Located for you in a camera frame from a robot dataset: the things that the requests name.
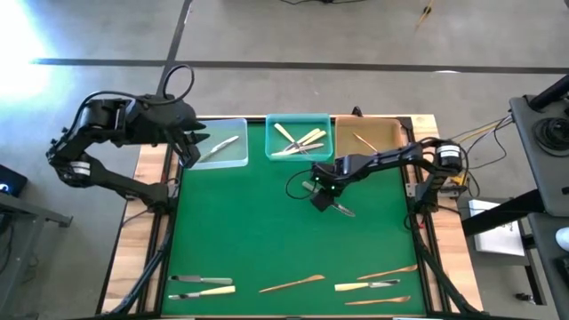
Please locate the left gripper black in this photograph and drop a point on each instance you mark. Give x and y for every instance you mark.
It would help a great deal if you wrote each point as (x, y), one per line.
(180, 126)

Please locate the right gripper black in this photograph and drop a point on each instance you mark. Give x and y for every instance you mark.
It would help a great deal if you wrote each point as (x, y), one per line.
(331, 178)

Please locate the wooden utensil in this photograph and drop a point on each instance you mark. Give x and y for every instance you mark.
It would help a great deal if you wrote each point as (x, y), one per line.
(365, 142)

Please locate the copper coloured knife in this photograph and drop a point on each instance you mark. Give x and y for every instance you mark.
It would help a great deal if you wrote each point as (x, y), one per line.
(293, 283)
(391, 271)

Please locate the wooden utensil lowest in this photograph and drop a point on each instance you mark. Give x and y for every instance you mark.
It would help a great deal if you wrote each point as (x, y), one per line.
(382, 301)

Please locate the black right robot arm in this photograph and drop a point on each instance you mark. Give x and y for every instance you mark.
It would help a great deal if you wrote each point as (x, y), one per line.
(391, 155)

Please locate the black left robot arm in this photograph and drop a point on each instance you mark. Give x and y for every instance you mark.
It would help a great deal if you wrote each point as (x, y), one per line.
(111, 178)

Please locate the clear plastic bin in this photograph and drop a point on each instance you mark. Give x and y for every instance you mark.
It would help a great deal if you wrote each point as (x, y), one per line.
(231, 129)

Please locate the teal plastic bin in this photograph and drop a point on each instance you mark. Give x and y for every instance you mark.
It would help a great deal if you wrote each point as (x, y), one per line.
(293, 122)

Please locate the orange plastic bin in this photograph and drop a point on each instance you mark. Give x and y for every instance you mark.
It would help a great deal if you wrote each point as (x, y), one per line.
(387, 129)

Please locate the green table mat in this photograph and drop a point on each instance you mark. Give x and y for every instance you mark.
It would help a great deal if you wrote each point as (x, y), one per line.
(266, 231)

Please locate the black bar stand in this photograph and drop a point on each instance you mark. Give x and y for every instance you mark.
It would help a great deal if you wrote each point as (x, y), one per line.
(502, 213)

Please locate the white paper sheet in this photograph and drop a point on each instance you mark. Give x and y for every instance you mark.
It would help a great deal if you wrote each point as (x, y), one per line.
(498, 235)

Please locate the yellow black stick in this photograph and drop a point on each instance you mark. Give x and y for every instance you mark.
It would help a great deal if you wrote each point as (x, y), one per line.
(424, 14)

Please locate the grey side table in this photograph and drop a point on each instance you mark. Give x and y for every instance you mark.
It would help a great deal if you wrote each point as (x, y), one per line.
(26, 213)

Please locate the dark electronic device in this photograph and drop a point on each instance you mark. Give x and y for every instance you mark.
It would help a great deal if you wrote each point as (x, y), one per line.
(11, 178)

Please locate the grey equipment cart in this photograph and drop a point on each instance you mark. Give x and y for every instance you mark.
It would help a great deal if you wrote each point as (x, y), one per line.
(529, 146)

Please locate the black pole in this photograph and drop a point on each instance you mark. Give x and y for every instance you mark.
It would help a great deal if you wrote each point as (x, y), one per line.
(551, 91)

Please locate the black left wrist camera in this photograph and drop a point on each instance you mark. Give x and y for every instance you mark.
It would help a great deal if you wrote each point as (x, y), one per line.
(189, 155)

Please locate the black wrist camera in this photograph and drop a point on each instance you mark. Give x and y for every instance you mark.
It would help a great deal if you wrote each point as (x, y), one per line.
(189, 155)
(321, 202)

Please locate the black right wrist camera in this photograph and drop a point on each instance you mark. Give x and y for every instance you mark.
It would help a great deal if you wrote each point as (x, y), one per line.
(321, 202)

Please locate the silver metal bracket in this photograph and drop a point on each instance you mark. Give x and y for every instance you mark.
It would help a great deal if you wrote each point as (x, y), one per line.
(411, 190)

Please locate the black aluminium table frame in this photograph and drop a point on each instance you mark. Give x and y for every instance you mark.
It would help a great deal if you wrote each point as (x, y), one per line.
(408, 129)

